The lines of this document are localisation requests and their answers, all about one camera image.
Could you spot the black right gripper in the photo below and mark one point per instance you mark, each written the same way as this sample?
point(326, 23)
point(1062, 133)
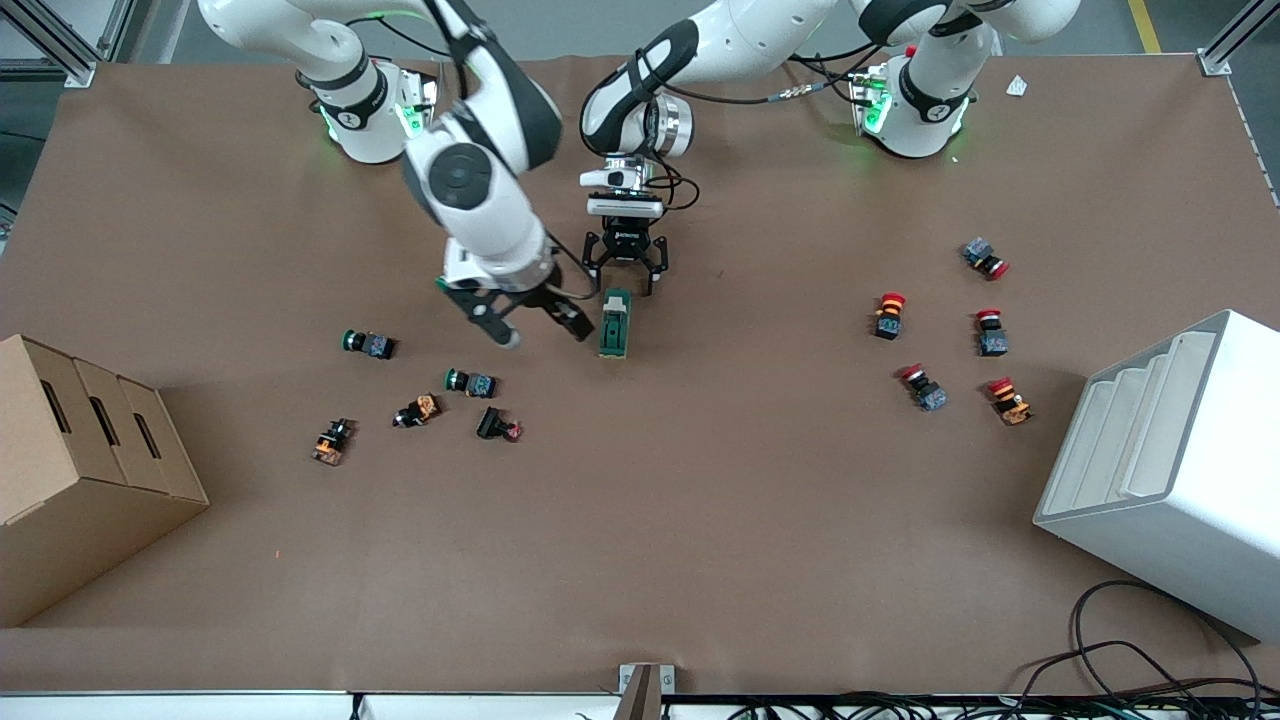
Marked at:
point(541, 297)

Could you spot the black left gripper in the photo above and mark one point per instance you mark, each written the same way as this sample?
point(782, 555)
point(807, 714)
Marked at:
point(626, 243)

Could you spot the green load switch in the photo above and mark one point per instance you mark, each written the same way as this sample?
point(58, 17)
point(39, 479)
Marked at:
point(616, 325)

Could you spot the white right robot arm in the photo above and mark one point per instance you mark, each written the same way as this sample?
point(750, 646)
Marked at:
point(470, 180)

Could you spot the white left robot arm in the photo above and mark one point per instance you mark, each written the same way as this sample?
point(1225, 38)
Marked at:
point(740, 40)

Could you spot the black square indicator button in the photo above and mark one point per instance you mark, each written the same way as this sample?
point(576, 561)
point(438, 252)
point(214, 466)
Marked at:
point(493, 423)

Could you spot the brown table cover sheet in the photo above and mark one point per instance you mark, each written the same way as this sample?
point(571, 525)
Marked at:
point(700, 520)

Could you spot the red button blue-grey block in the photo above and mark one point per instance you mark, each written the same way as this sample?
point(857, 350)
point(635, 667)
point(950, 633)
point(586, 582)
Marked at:
point(925, 390)
point(992, 338)
point(983, 256)

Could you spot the red button orange block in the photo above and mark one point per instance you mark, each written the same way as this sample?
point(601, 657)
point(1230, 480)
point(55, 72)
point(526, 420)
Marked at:
point(1010, 403)

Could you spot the small white paper scrap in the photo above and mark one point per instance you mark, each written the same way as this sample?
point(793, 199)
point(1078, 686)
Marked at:
point(1017, 86)

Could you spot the brown cardboard box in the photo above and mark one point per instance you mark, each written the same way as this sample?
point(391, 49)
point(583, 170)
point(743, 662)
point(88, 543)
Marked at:
point(70, 500)

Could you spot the white stepped storage rack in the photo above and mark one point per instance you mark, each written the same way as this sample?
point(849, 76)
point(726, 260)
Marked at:
point(1190, 520)

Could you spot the black orange selector switch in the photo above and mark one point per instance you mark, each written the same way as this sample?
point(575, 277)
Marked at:
point(332, 443)
point(418, 410)

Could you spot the metal table edge bracket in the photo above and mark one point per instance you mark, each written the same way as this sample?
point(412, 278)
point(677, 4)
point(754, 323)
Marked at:
point(645, 690)

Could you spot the aluminium frame profile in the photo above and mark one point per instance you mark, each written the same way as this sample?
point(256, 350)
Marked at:
point(1235, 40)
point(50, 45)

